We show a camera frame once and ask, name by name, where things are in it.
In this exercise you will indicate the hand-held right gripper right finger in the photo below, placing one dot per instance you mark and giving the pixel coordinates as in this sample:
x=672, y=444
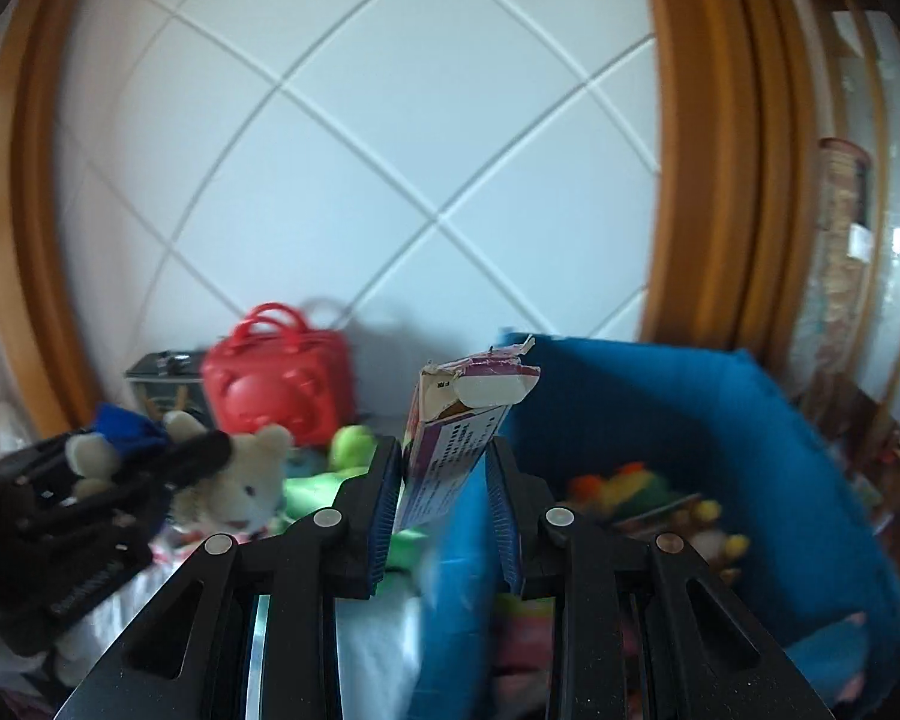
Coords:
x=504, y=529

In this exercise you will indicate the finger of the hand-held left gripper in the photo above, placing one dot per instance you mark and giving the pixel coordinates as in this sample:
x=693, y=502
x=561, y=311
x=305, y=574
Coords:
x=199, y=456

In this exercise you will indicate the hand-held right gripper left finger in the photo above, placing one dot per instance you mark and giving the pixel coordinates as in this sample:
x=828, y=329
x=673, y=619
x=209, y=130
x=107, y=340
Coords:
x=386, y=514

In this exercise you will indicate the white plush bear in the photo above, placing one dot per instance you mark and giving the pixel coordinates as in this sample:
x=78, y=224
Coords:
x=232, y=484

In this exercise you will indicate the torn purple white carton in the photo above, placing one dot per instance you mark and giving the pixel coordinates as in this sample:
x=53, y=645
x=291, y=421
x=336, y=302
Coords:
x=450, y=457

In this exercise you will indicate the lime green plush toy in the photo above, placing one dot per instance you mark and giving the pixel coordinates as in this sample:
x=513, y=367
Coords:
x=351, y=444

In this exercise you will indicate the black gift box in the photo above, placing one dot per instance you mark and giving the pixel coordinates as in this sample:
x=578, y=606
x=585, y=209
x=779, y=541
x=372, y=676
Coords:
x=157, y=384

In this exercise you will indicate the red bear-face case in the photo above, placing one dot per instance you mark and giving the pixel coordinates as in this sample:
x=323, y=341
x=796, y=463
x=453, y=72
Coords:
x=277, y=382

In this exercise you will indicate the orange green plush toy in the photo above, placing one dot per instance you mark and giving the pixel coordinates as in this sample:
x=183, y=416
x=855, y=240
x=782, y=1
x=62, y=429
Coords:
x=622, y=487

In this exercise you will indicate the yellow plush toy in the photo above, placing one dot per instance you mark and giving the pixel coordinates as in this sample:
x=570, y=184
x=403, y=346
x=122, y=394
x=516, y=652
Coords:
x=709, y=536

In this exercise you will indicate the wooden headboard frame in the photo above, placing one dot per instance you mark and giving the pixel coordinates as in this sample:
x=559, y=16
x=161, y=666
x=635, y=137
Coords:
x=720, y=165

